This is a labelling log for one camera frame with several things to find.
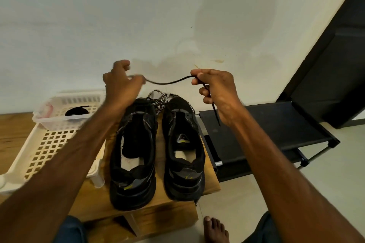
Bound large white plastic tray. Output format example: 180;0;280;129
0;90;107;195

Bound person's right hand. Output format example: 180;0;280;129
190;68;247;128

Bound small white plastic basket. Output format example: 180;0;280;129
32;92;107;132

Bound person's left forearm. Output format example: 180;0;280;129
0;103;126;243

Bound person's left hand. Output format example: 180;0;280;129
103;60;147;117

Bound black shoe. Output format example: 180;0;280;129
109;98;159;211
161;95;207;202

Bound dark door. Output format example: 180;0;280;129
276;0;365;129

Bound person's blue shorts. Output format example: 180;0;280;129
52;211;283;243

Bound person's right forearm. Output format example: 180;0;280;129
228;112;365;243

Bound black shoelaces bundle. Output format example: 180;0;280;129
65;107;91;117

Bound single black shoelace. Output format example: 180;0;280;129
127;74;222;127

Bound black shoe rack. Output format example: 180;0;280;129
195;101;341;183

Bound low wooden table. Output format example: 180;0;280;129
0;103;221;243

